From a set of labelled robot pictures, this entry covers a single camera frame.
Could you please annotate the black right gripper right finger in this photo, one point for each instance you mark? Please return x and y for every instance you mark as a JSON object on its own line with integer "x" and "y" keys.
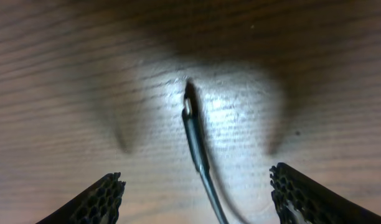
{"x": 300, "y": 199}

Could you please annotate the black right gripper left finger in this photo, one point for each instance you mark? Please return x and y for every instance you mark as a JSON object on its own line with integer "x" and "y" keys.
{"x": 98, "y": 204}

